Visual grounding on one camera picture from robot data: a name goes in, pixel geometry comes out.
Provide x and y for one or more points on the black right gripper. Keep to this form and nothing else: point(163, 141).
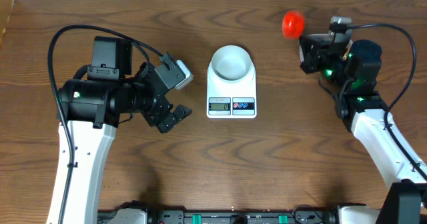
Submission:
point(310, 59)

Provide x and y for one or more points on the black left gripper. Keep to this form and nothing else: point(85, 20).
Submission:
point(156, 115)

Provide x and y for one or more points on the red measuring scoop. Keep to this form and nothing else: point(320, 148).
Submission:
point(293, 25)

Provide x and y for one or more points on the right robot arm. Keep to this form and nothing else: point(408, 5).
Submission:
point(352, 66)

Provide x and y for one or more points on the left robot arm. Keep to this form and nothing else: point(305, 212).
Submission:
point(92, 103)

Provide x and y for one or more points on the white digital kitchen scale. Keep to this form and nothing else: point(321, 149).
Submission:
point(231, 99)

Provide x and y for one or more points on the grey round bowl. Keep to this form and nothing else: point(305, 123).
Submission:
point(231, 63)

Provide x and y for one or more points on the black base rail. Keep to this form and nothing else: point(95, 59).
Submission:
point(136, 212)

